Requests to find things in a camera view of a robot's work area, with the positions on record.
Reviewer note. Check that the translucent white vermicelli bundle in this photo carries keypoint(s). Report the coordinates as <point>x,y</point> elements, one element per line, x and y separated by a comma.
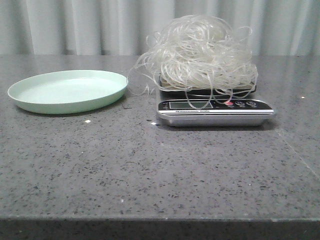
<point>196,53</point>

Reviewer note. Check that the silver black kitchen scale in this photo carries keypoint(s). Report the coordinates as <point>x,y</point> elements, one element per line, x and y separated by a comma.
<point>209,108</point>

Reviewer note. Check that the light green plastic plate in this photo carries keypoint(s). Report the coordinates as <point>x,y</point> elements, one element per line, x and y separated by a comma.
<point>68,92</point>

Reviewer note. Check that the white pleated curtain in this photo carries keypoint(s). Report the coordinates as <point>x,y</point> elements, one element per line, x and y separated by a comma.
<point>124,27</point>

